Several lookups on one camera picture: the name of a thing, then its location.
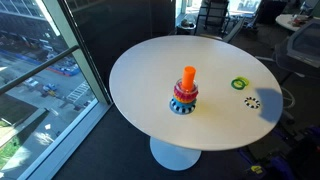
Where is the dark green beaded ring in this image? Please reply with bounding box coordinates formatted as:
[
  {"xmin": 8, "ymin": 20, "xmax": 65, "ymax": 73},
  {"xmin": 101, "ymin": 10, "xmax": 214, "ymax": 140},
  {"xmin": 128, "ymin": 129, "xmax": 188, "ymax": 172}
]
[{"xmin": 230, "ymin": 78, "xmax": 248, "ymax": 90}]

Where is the orange peg holder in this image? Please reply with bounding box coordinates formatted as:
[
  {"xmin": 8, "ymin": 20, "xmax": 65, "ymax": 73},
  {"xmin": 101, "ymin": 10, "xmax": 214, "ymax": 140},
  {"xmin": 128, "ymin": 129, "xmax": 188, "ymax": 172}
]
[{"xmin": 181, "ymin": 65, "xmax": 197, "ymax": 92}]

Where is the grey chair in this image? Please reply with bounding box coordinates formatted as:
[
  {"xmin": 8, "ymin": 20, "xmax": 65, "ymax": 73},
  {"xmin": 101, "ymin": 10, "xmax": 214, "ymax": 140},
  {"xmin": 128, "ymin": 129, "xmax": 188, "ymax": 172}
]
[{"xmin": 199, "ymin": 16, "xmax": 246, "ymax": 44}]

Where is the yellow label tool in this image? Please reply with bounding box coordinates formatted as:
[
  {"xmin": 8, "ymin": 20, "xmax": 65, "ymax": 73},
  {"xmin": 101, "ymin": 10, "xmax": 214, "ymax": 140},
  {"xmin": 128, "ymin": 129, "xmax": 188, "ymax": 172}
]
[{"xmin": 250, "ymin": 164, "xmax": 264, "ymax": 175}]

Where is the dark window handrail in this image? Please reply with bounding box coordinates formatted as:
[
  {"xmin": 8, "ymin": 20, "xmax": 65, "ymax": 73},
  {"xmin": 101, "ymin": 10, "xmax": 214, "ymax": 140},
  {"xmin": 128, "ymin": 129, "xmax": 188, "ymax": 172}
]
[{"xmin": 0, "ymin": 45, "xmax": 80, "ymax": 96}]

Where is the dark office chair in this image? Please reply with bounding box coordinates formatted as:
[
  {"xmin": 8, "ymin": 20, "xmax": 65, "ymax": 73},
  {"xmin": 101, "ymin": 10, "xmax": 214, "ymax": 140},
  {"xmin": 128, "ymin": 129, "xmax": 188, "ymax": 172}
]
[{"xmin": 246, "ymin": 0, "xmax": 289, "ymax": 29}]

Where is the white round side table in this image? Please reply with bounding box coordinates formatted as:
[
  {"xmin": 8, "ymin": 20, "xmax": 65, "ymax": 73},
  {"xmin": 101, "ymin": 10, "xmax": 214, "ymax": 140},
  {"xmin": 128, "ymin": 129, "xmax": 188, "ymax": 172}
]
[{"xmin": 275, "ymin": 13, "xmax": 320, "ymax": 33}]

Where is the grey plastic cart bin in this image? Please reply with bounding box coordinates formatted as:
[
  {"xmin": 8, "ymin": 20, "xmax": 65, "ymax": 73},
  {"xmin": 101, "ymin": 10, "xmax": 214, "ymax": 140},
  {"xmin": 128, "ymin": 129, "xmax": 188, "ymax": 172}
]
[{"xmin": 273, "ymin": 18, "xmax": 320, "ymax": 79}]

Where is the orange yellow ring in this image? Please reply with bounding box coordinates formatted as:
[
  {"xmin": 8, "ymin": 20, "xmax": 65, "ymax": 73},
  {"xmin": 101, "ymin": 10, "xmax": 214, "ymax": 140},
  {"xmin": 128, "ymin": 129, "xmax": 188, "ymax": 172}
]
[{"xmin": 173, "ymin": 94, "xmax": 198, "ymax": 104}]

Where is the pink toothed ring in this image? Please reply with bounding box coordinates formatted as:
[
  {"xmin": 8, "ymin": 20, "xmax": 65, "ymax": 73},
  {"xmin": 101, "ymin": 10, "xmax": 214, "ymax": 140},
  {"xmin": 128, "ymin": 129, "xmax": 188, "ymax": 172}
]
[{"xmin": 173, "ymin": 85, "xmax": 199, "ymax": 103}]

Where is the light blue ring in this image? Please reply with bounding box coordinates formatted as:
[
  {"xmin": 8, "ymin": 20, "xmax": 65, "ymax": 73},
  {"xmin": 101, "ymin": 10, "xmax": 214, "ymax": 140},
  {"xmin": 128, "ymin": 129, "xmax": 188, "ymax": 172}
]
[{"xmin": 171, "ymin": 96, "xmax": 198, "ymax": 108}]

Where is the blue black spotted ring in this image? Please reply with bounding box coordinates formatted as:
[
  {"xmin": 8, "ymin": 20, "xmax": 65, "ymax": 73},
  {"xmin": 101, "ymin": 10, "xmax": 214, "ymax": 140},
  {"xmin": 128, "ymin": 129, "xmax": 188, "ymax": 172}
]
[{"xmin": 169, "ymin": 99, "xmax": 197, "ymax": 116}]

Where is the clear plastic ring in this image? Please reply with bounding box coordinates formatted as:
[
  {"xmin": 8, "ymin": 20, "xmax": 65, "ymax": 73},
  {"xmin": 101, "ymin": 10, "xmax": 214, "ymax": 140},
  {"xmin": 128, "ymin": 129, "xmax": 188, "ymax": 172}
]
[{"xmin": 175, "ymin": 78, "xmax": 199, "ymax": 94}]

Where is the white table pedestal base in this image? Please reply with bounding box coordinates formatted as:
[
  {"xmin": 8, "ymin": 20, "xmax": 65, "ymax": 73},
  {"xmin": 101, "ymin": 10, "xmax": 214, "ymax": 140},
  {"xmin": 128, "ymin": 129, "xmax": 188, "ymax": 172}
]
[{"xmin": 149, "ymin": 136, "xmax": 202, "ymax": 172}]

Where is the black white striped ring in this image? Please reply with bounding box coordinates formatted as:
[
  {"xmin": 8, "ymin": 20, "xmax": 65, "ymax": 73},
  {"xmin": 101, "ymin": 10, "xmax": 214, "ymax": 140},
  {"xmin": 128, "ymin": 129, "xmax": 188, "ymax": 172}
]
[{"xmin": 244, "ymin": 96, "xmax": 261, "ymax": 110}]

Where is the black frame chair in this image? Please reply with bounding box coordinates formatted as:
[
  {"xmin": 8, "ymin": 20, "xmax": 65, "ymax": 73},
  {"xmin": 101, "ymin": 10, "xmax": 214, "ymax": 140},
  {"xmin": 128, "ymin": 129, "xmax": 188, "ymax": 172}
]
[{"xmin": 194, "ymin": 0, "xmax": 231, "ymax": 36}]

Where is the white floor cable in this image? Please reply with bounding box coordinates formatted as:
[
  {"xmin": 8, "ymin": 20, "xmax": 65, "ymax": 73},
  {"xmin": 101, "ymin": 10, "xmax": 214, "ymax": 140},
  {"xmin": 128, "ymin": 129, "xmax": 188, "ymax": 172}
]
[{"xmin": 281, "ymin": 87, "xmax": 297, "ymax": 109}]

